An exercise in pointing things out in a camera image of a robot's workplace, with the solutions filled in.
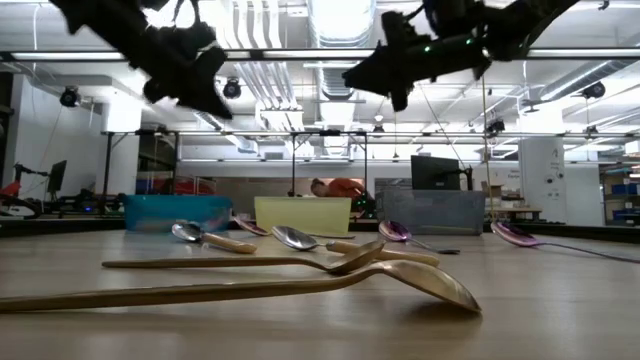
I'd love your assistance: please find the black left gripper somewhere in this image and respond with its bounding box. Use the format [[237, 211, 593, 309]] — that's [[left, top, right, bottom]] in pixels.
[[142, 22, 234, 120]]

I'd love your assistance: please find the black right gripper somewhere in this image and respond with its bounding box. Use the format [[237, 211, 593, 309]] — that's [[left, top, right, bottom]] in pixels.
[[342, 9, 494, 112]]

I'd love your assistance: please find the iridescent purple teal spoon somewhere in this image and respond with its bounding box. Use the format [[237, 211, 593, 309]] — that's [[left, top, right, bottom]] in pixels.
[[231, 215, 357, 240], [377, 219, 462, 255], [490, 220, 640, 265]]

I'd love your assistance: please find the silver spoon wooden handle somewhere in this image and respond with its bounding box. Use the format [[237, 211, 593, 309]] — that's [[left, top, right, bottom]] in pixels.
[[171, 222, 258, 255], [271, 224, 441, 268]]

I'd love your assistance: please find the gold spoon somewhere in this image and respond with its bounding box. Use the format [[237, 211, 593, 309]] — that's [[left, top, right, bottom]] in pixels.
[[101, 240, 386, 276], [0, 258, 483, 314]]

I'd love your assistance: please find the blue plastic bin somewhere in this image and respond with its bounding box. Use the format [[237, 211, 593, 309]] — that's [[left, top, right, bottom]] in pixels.
[[123, 193, 234, 233]]

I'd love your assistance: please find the person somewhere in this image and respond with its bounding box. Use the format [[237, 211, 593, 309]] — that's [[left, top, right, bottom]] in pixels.
[[309, 177, 367, 200]]

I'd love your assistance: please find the black computer monitor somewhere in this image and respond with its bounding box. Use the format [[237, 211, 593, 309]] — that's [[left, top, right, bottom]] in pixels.
[[410, 155, 462, 192]]

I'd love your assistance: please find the yellow plastic bin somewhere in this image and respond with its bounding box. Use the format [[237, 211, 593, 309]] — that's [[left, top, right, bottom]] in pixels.
[[253, 195, 353, 237]]

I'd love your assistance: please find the grey plastic bin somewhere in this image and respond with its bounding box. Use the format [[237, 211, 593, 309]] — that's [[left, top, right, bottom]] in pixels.
[[375, 188, 487, 236]]

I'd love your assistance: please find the small black monitor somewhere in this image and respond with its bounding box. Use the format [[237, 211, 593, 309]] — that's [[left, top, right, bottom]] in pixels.
[[46, 159, 69, 196]]

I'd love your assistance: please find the cardboard box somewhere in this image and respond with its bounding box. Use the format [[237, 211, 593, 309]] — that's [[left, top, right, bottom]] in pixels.
[[480, 180, 505, 202]]

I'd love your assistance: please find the wooden desk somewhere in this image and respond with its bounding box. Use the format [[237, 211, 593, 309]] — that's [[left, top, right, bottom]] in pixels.
[[492, 206, 545, 223]]

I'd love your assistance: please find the white pillar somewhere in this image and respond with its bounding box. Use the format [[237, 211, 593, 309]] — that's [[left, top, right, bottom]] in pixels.
[[518, 137, 567, 227]]

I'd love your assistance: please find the red black background robot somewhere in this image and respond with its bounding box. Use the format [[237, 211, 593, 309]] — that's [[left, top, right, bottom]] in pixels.
[[0, 162, 51, 220]]

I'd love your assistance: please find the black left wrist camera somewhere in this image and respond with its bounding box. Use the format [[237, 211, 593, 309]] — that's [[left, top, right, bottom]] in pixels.
[[192, 44, 230, 101]]

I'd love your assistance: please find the black metal gantry frame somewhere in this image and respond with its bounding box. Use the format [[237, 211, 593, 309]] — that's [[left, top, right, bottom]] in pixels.
[[101, 128, 372, 199]]

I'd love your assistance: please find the black aluminium table frame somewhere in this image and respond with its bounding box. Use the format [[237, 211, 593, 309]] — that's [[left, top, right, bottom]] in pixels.
[[0, 213, 640, 245]]

